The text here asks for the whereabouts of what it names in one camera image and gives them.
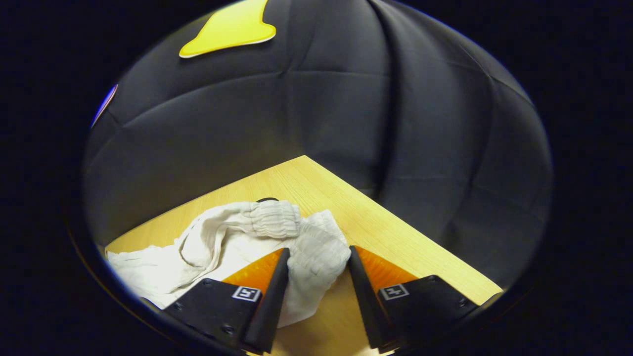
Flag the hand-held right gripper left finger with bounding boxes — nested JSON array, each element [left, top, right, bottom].
[[161, 247, 291, 354]]

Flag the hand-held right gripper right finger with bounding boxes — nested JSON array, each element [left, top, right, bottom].
[[348, 245, 480, 353]]

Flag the white jeans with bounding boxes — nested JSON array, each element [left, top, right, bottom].
[[106, 199, 352, 329]]

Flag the black backdrop cloth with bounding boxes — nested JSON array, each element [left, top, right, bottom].
[[83, 0, 553, 290]]

